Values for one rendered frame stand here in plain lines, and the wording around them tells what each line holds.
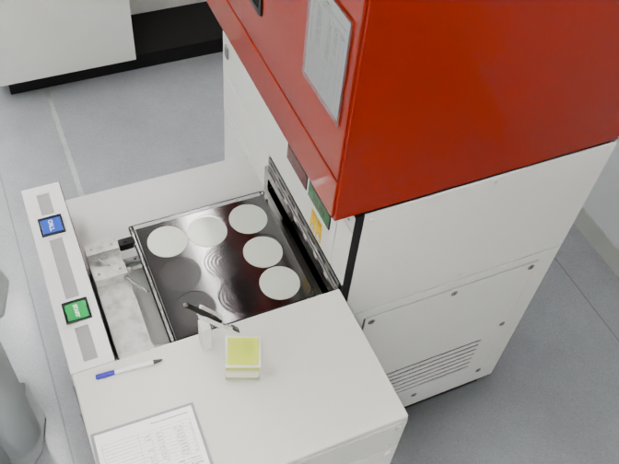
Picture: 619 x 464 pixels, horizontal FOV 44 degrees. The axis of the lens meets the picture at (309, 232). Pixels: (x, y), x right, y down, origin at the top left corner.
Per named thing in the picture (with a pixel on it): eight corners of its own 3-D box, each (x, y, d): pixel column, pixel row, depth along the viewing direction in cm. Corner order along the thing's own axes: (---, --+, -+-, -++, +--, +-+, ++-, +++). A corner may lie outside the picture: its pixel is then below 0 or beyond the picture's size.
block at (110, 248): (117, 244, 191) (115, 237, 189) (120, 254, 189) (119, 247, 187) (85, 252, 189) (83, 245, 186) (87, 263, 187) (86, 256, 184)
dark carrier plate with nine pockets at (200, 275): (262, 196, 203) (262, 194, 203) (313, 296, 184) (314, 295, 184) (135, 230, 192) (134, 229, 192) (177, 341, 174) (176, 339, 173)
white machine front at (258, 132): (230, 109, 235) (230, -4, 204) (343, 319, 190) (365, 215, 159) (221, 110, 234) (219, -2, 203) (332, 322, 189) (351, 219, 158)
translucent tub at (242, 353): (260, 351, 165) (261, 335, 160) (260, 382, 161) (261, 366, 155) (226, 351, 165) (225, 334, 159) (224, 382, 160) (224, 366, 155)
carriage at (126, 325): (117, 249, 194) (116, 241, 192) (158, 367, 174) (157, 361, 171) (86, 258, 191) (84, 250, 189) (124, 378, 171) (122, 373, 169)
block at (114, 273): (125, 268, 187) (123, 261, 184) (129, 279, 185) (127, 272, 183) (92, 277, 184) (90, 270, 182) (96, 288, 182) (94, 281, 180)
